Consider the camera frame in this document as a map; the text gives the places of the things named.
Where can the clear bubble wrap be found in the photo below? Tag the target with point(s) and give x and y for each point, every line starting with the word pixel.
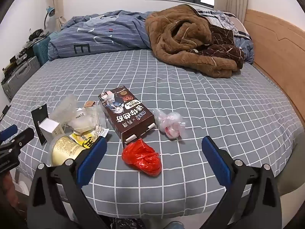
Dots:
pixel 63 107

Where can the black lined trash bin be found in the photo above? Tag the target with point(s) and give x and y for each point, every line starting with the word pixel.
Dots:
pixel 128 224

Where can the white blue patterned pillow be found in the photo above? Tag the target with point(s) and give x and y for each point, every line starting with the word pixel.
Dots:
pixel 226 19

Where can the yellow noodle cup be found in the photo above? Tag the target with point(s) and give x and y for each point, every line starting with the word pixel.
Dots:
pixel 64 150

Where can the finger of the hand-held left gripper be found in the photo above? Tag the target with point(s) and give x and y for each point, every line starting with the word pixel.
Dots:
pixel 10 131
pixel 23 136

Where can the teal suitcase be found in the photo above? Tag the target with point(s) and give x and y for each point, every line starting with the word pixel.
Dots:
pixel 41 50

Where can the blue desk lamp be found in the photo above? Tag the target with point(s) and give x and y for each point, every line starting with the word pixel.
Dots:
pixel 50 10

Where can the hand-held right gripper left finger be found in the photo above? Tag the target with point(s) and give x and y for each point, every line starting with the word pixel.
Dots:
pixel 91 162

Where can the black card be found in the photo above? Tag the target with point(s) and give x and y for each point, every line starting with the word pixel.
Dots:
pixel 39 119

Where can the wooden headboard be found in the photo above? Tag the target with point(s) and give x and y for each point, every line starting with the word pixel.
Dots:
pixel 274 52

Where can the white serrated wrapper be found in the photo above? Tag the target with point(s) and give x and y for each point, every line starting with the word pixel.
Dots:
pixel 101 131

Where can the red plastic bag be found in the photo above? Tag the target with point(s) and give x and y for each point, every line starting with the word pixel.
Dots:
pixel 143 158

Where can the person's left hand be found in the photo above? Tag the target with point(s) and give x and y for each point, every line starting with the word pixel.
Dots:
pixel 7 183

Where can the pile of dark small items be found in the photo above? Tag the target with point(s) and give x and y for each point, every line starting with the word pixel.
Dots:
pixel 35 33

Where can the brown leather tag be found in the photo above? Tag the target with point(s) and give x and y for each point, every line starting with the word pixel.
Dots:
pixel 89 103

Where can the blue striped duvet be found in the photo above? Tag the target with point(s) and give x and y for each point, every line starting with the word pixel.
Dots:
pixel 95 38

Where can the grey suitcase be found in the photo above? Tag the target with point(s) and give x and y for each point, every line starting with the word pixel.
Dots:
pixel 21 71

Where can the small white box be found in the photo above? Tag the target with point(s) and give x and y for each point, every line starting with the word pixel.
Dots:
pixel 48 126

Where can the clear bag with white filling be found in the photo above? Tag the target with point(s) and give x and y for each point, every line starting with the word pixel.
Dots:
pixel 81 121

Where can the brown fleece blanket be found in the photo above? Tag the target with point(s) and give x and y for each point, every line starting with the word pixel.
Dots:
pixel 171 35

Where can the white plastic bag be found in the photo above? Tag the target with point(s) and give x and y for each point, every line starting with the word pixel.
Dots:
pixel 169 122

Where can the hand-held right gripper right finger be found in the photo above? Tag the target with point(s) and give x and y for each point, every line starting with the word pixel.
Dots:
pixel 215 162

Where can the yellow snack wrapper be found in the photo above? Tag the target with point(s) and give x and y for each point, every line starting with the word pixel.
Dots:
pixel 82 139

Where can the brown snack box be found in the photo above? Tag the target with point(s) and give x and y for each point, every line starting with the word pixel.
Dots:
pixel 128 119

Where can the grey checked bed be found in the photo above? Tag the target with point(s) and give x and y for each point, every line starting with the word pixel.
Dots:
pixel 190 100

